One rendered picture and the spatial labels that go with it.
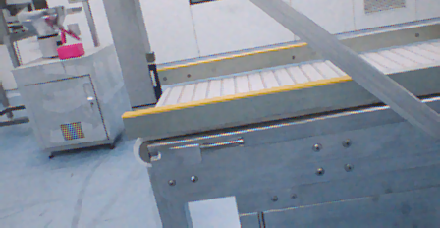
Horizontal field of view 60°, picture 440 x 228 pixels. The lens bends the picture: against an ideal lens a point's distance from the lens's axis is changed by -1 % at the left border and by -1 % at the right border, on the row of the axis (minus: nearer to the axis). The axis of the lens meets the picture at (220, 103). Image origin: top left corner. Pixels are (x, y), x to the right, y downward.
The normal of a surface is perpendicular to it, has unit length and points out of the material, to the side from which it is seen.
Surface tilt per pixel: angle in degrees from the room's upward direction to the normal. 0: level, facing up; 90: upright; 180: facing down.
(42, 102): 90
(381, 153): 90
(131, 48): 90
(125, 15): 90
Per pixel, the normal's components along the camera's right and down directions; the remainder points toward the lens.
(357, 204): -0.01, 0.31
